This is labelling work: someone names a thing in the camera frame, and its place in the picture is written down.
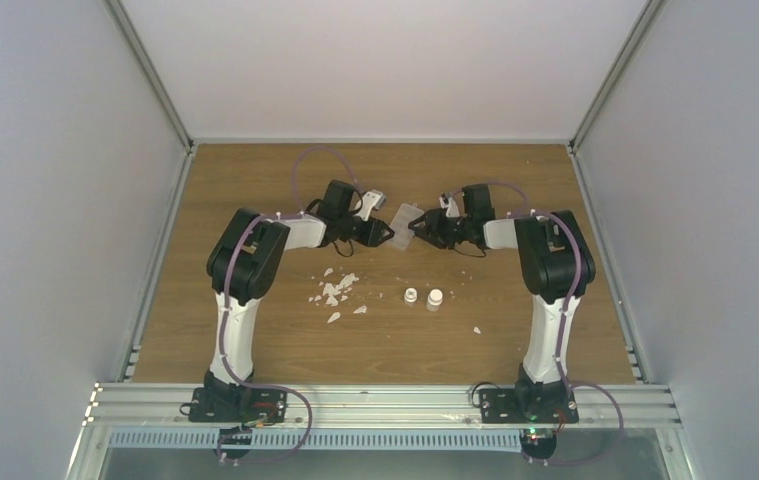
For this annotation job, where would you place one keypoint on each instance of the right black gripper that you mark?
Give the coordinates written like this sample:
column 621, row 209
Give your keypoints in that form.
column 440, row 229

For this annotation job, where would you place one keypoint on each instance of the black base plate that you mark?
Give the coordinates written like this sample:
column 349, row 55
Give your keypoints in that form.
column 235, row 405
column 538, row 404

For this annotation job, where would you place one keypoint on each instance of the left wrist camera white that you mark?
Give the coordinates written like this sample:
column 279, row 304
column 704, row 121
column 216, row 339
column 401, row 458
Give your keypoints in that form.
column 369, row 202

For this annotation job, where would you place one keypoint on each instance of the white slotted cable duct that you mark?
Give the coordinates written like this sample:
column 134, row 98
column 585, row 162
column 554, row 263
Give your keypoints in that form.
column 319, row 439

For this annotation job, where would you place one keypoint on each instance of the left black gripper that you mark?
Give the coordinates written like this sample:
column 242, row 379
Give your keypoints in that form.
column 366, row 229

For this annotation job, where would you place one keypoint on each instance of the clear plastic pill organizer box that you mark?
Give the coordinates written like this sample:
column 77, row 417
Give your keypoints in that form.
column 403, row 235

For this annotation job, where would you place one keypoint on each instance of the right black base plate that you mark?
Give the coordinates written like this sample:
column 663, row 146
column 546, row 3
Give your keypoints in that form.
column 538, row 404

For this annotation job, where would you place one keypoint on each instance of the capped white pill bottle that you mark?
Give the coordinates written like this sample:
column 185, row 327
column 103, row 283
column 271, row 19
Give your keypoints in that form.
column 434, row 300

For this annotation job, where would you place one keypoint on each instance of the aluminium front rail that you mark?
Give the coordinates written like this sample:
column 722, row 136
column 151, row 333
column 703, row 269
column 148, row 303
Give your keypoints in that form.
column 382, row 406

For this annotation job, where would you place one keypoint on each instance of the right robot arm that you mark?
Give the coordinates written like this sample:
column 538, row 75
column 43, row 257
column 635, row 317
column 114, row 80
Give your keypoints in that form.
column 555, row 260

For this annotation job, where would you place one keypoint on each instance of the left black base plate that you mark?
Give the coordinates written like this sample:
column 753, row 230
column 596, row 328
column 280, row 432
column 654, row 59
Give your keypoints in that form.
column 235, row 405

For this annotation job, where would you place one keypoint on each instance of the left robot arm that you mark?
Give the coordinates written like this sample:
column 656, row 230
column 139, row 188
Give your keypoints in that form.
column 245, row 260

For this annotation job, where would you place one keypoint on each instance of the white pill fragments pile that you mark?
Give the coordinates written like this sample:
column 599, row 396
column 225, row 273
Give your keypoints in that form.
column 339, row 294

